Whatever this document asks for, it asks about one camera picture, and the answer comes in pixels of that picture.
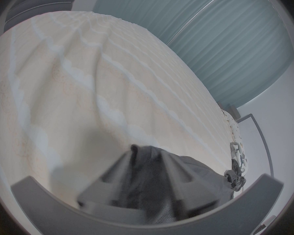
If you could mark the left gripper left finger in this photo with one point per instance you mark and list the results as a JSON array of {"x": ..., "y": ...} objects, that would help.
[{"x": 105, "y": 190}]

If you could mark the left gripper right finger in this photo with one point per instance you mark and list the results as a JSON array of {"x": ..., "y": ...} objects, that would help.
[{"x": 186, "y": 192}]

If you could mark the black T-shirt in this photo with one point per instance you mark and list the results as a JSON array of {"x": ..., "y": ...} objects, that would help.
[{"x": 147, "y": 180}]

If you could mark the pile of clothes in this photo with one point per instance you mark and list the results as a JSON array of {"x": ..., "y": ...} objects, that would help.
[{"x": 237, "y": 152}]

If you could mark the bed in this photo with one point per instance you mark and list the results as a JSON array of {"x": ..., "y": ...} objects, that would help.
[{"x": 88, "y": 82}]

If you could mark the black shiny garment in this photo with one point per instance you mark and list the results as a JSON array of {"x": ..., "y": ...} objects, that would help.
[{"x": 239, "y": 177}]

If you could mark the white printed pillow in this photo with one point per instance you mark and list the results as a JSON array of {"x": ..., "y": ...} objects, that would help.
[{"x": 235, "y": 128}]

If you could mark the grey bedside table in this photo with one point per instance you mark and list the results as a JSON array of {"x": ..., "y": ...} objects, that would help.
[{"x": 231, "y": 109}]

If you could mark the blue-green curtain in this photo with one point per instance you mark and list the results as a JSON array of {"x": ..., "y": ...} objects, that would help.
[
  {"x": 149, "y": 6},
  {"x": 235, "y": 52}
]

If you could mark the black chest of drawers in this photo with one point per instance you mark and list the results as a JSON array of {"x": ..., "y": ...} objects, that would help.
[{"x": 39, "y": 11}]

